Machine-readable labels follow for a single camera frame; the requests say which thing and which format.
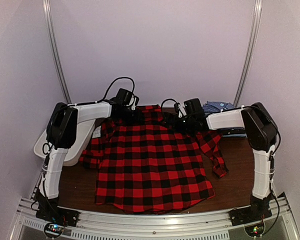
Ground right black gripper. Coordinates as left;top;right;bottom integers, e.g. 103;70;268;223
159;113;196;135

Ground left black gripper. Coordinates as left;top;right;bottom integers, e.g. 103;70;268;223
118;107;145;125

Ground red black plaid shirt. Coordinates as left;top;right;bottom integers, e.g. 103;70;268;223
79;105;228;213

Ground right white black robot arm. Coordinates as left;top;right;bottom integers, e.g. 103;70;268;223
162;98;281;221

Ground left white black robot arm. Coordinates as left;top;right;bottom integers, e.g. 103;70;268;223
35;88;139;222

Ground blue checked folded shirt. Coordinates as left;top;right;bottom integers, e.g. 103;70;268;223
202;101;235;115

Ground white plastic bin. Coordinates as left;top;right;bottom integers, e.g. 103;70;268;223
33;118;97;167

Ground right circuit board with leds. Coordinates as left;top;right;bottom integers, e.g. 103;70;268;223
244;224;265;238

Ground circuit board with leds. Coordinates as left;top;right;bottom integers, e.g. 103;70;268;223
244;224;265;238
43;222;65;238

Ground left circuit board with leds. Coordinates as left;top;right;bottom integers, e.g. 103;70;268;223
43;222;65;238

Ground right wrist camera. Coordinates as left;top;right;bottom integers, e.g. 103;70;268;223
173;102;184;118

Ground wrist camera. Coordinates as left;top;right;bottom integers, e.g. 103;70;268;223
173;102;184;118
130;95;140;111

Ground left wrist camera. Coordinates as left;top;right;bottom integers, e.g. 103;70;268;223
130;95;140;111

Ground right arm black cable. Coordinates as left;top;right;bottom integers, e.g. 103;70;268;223
161;98;178;118

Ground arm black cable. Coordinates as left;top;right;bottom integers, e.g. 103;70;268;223
161;98;178;118
72;76;136;106

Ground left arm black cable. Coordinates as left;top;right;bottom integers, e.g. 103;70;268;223
72;76;136;106

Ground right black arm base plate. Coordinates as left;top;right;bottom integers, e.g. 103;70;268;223
228;206;272;226

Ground aluminium front frame rail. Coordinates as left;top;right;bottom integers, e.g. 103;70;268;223
7;197;300;240

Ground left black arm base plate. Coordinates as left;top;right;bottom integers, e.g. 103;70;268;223
35;208;80;227

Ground right aluminium corner post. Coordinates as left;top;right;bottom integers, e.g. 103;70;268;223
233;0;263;107

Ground aluminium corner post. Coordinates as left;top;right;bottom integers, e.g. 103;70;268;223
42;0;72;104
233;0;263;107

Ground left aluminium corner post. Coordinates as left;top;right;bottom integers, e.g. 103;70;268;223
42;0;72;104

